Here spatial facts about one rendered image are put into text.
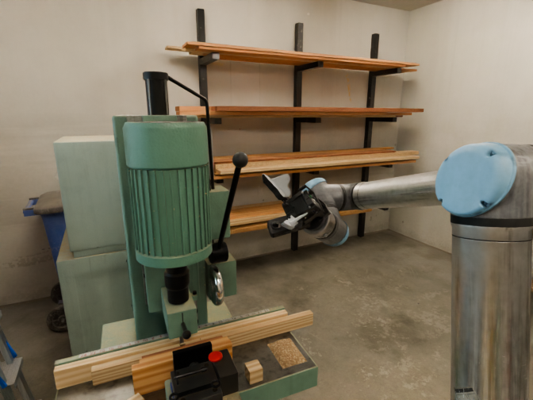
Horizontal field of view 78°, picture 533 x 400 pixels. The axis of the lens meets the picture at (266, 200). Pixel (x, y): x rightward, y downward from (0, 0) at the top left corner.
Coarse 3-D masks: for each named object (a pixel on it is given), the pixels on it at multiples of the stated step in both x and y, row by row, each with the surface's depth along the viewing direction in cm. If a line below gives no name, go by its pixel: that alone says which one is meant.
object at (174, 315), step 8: (168, 304) 81; (184, 304) 81; (192, 304) 81; (168, 312) 78; (176, 312) 78; (184, 312) 79; (192, 312) 79; (168, 320) 78; (176, 320) 78; (184, 320) 79; (192, 320) 80; (168, 328) 78; (176, 328) 79; (192, 328) 80; (168, 336) 79; (176, 336) 79
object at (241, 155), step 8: (240, 152) 71; (232, 160) 71; (240, 160) 70; (240, 168) 73; (232, 184) 77; (232, 192) 78; (232, 200) 81; (224, 216) 86; (224, 224) 88; (224, 232) 91; (216, 248) 97; (224, 248) 97; (216, 256) 96; (224, 256) 97
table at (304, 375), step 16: (272, 336) 96; (288, 336) 96; (240, 352) 89; (256, 352) 89; (272, 352) 89; (304, 352) 89; (240, 368) 83; (272, 368) 83; (288, 368) 83; (304, 368) 83; (80, 384) 78; (112, 384) 78; (128, 384) 78; (240, 384) 78; (256, 384) 78; (272, 384) 79; (288, 384) 82; (304, 384) 84
